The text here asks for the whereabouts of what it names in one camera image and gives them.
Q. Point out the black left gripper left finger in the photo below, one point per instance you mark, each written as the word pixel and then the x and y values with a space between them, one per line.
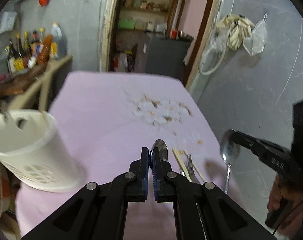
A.
pixel 98 211

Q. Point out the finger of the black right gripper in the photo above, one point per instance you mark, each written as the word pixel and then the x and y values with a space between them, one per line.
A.
pixel 272 155

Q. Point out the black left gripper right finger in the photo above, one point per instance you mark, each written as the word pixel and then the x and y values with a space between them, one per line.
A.
pixel 202 211

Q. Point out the silver fork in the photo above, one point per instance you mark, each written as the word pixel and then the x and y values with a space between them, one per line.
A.
pixel 190 168

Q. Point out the wooden chopstick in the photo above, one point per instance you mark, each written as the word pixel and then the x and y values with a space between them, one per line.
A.
pixel 196 168
pixel 182 166

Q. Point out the person's right hand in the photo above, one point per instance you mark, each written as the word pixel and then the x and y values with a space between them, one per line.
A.
pixel 292 226

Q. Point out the pink floral tablecloth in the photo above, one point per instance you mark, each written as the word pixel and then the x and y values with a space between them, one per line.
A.
pixel 105 119

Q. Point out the white plastic utensil holder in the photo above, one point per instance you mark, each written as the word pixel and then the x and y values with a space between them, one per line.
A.
pixel 33 150

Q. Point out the clear plastic bag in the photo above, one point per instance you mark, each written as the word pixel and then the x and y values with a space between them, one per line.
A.
pixel 256 43

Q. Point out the bundle of white gloves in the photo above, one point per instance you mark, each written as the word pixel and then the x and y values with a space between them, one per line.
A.
pixel 238 28

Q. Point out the wooden cutting board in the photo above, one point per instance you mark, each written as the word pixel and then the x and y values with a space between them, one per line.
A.
pixel 21 82

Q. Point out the dark grey cabinet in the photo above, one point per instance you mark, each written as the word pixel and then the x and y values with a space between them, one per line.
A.
pixel 166 57

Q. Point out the brown sauce bottle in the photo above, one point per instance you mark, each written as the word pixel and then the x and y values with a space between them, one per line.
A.
pixel 44 50

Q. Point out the large dark soy sauce jug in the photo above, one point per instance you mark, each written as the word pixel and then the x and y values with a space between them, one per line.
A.
pixel 58 46

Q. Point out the yellow label dark bottle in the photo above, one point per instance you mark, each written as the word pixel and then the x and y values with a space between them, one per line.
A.
pixel 15 61

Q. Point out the green plastic box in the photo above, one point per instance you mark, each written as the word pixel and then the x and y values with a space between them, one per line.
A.
pixel 127 24

